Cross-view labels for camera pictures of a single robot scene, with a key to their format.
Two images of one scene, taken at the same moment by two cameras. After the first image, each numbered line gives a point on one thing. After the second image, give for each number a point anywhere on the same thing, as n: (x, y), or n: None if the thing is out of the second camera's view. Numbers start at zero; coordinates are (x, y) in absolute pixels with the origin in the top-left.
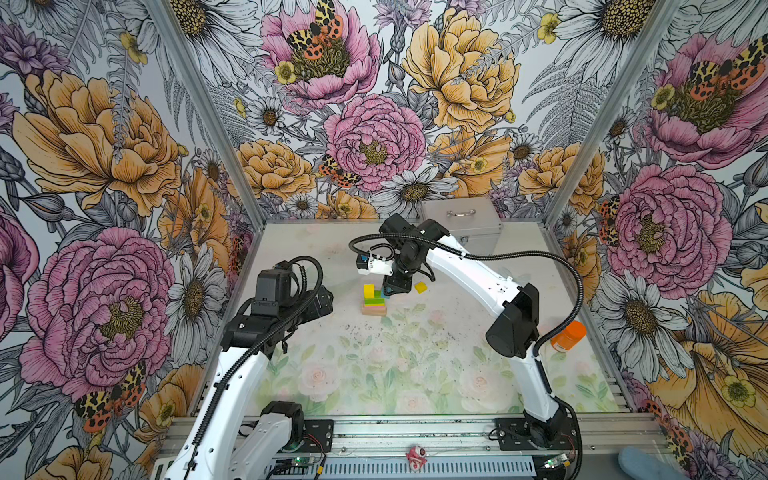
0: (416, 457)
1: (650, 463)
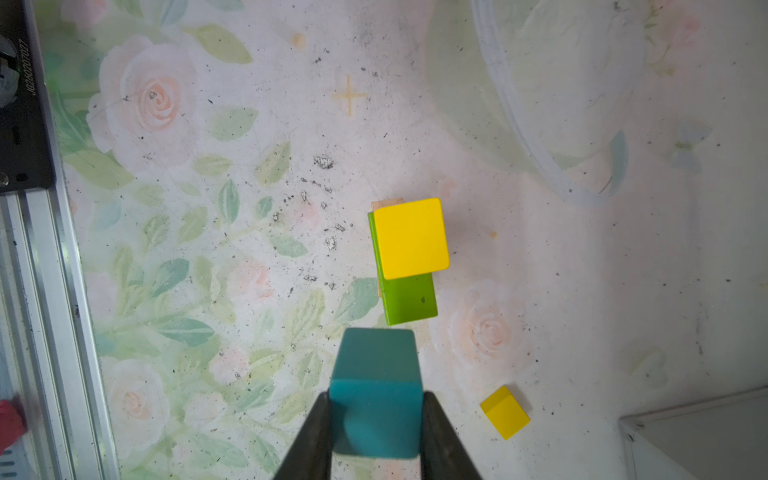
0: (12, 425)
1: None
